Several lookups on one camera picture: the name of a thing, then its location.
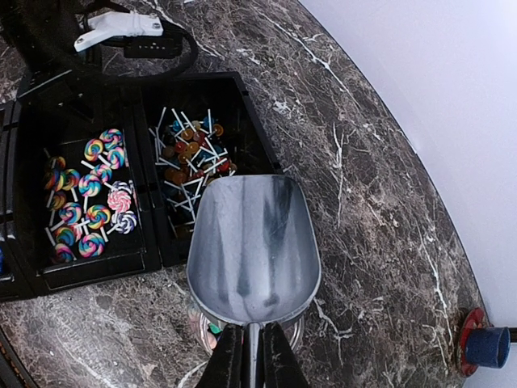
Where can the black three-compartment candy tray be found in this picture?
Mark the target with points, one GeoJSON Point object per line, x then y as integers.
{"type": "Point", "coordinates": [28, 130]}

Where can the metal scoop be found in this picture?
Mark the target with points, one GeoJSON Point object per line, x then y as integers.
{"type": "Point", "coordinates": [253, 259]}

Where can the stick candies pile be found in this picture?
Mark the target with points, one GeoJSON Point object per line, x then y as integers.
{"type": "Point", "coordinates": [190, 153]}

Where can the blue mug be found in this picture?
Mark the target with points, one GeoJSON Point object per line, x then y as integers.
{"type": "Point", "coordinates": [494, 346]}

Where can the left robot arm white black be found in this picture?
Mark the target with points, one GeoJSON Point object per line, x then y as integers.
{"type": "Point", "coordinates": [49, 34]}

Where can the red plate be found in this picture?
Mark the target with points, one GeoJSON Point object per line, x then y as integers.
{"type": "Point", "coordinates": [467, 356]}

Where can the clear plastic cup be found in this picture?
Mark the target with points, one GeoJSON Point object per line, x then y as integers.
{"type": "Point", "coordinates": [207, 334]}

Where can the swirl lollipops pile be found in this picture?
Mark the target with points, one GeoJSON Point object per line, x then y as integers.
{"type": "Point", "coordinates": [86, 209]}

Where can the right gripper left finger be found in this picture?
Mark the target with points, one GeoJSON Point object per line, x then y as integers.
{"type": "Point", "coordinates": [224, 368]}

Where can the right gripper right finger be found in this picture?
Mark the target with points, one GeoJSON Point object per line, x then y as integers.
{"type": "Point", "coordinates": [281, 368]}

